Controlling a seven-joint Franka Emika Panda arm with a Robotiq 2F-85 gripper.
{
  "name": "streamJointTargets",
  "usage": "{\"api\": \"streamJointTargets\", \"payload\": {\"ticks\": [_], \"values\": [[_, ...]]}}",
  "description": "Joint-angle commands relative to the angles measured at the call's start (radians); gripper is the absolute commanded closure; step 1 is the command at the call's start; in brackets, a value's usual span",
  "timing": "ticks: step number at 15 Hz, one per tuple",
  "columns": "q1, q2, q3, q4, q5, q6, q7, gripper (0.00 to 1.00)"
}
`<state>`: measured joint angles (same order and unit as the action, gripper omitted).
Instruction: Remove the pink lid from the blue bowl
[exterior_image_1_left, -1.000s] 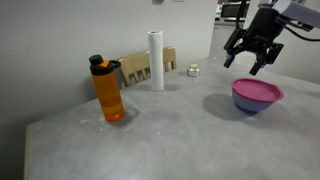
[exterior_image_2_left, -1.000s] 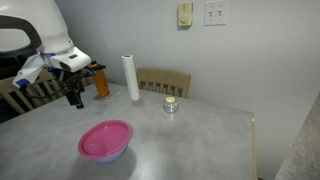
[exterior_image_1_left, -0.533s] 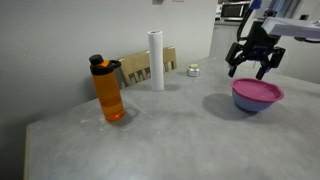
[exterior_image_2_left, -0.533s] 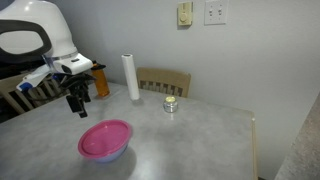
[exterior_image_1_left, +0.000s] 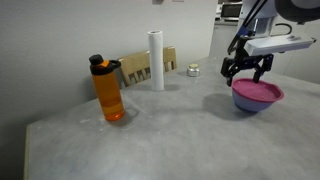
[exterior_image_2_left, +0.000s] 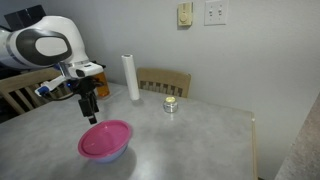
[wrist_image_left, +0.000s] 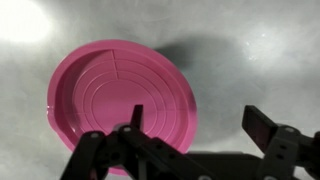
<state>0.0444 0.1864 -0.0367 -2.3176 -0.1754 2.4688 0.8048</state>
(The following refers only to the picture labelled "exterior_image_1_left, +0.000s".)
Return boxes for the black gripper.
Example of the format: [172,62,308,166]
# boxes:
[220,35,275,88]

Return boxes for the pink and blue bowl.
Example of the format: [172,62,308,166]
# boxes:
[231,77,285,103]

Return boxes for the blue plastic bowl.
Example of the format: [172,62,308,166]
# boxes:
[231,90,279,113]

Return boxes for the small silver candle jar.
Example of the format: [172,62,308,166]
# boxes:
[186,63,201,78]

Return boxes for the microwave oven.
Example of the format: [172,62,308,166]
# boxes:
[218,1,244,22]

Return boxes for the white paper towel roll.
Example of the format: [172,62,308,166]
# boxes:
[147,29,165,92]

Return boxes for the orange water bottle black cap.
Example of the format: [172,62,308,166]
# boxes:
[88,53,126,122]

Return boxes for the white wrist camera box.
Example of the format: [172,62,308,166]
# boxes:
[244,34,317,57]

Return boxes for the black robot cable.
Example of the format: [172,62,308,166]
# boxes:
[227,0,268,56]

